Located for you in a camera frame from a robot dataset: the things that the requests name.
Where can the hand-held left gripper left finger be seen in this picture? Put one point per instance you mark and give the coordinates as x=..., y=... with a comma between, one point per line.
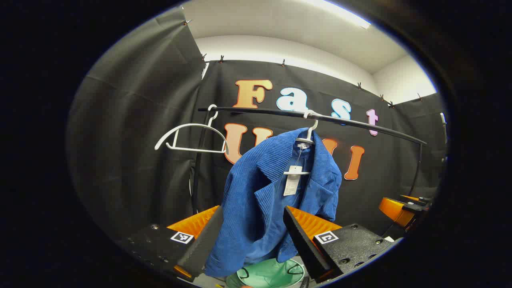
x=204, y=244

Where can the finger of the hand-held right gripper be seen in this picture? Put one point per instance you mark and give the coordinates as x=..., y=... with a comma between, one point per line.
x=394, y=210
x=414, y=198

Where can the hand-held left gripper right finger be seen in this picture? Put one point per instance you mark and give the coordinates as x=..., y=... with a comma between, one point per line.
x=304, y=244

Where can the green laundry hamper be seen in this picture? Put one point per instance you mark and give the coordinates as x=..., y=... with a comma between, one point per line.
x=268, y=275

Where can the white plastic hanger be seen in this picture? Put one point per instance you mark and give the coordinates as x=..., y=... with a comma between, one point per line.
x=313, y=128
x=194, y=124

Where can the black clothes rack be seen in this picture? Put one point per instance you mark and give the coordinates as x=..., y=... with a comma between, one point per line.
x=260, y=110

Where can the black clamp-mounted device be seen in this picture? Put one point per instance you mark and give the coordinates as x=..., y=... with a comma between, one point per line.
x=443, y=120

